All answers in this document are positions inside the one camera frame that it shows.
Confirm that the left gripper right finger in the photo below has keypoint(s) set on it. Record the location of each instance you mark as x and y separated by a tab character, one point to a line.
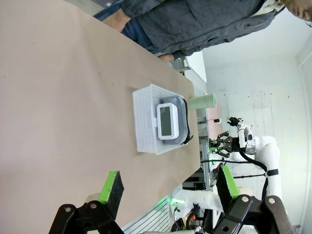
226	187

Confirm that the pale green cup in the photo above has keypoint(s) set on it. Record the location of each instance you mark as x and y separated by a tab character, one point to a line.
202	102

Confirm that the translucent white plastic basket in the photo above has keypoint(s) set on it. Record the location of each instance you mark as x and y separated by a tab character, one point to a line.
143	122

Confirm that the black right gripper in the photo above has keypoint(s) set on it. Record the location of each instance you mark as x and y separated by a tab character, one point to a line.
232	143

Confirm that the aluminium profile frame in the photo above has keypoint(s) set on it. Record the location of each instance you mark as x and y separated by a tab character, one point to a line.
204	168

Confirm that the person's left hand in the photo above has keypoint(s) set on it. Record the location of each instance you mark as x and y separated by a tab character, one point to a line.
167	57

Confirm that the person in dark jacket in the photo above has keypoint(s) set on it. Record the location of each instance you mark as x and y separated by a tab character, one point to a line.
195	24

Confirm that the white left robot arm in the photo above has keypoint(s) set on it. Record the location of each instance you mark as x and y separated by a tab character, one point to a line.
207	198

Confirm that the grey ribbed metal base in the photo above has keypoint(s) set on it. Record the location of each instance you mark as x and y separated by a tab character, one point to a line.
151	219

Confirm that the person's left forearm grey sleeve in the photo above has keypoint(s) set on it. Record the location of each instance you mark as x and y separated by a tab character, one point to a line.
180	51

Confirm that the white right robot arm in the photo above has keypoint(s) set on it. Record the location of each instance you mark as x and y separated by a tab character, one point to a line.
268	151

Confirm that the white desk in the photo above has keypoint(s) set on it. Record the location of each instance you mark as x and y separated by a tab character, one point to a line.
193	67

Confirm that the small black desk object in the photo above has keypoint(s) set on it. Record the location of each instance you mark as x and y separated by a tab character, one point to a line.
216	120

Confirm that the grey CAMPUS pencil case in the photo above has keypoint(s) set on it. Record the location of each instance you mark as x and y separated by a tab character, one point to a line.
182	109

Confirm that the person's right hand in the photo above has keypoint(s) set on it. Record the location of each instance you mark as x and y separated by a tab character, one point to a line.
115	22

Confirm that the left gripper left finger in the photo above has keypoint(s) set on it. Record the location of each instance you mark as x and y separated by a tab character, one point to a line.
112	192

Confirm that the white digital clock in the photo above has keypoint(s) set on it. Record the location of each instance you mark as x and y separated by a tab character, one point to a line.
165	122

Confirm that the pink topped side table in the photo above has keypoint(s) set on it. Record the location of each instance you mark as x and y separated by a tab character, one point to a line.
214	129

